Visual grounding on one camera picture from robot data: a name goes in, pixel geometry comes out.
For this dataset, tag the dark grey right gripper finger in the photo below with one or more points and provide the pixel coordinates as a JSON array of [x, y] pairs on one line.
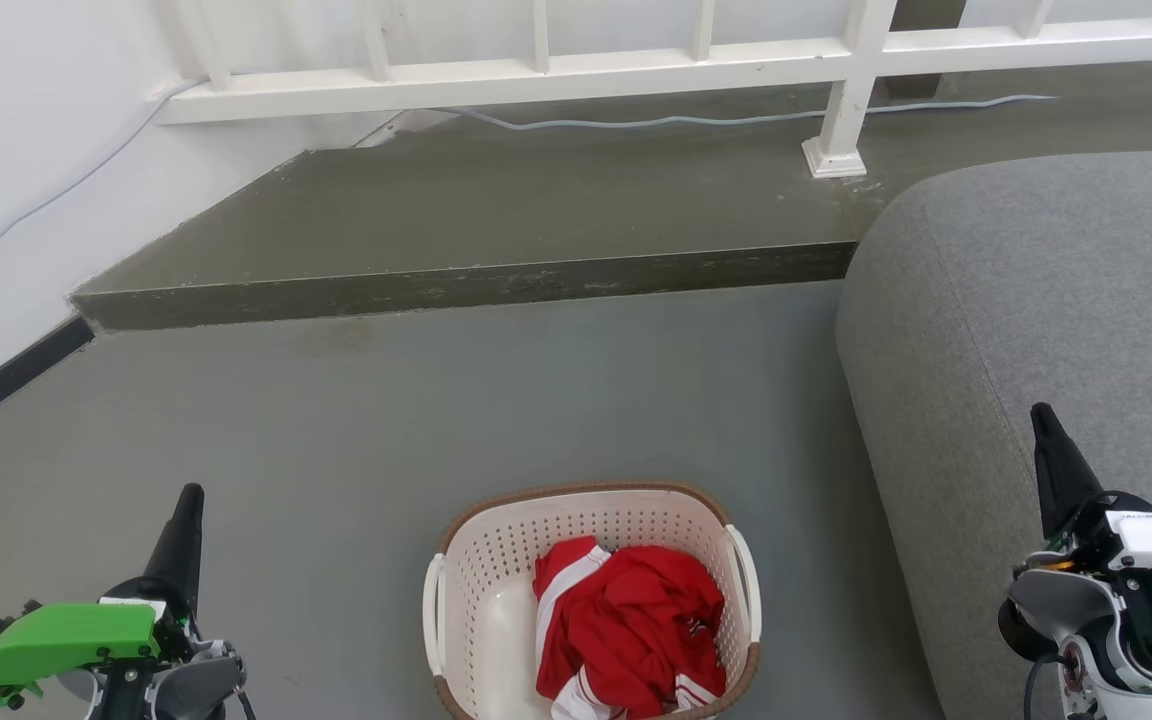
[[1061, 475]]

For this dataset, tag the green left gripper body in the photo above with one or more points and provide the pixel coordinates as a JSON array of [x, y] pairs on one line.
[[61, 638]]

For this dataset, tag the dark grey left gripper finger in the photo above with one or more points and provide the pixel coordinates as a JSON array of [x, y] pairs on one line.
[[179, 545]]

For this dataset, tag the cream plastic laundry basket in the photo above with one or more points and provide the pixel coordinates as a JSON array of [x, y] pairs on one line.
[[496, 560]]

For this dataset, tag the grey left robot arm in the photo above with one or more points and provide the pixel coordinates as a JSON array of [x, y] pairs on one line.
[[191, 685]]

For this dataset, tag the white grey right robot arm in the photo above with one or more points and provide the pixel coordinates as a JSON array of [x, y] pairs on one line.
[[1101, 630]]

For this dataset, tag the grey fabric sofa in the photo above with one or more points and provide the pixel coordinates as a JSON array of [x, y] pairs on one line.
[[1036, 300]]

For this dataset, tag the black baseboard strip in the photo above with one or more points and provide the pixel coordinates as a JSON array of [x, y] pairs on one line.
[[6, 378]]

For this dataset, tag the red white garment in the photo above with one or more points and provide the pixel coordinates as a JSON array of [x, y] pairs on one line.
[[636, 625]]

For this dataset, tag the white railing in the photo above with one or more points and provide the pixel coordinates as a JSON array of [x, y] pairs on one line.
[[536, 75]]

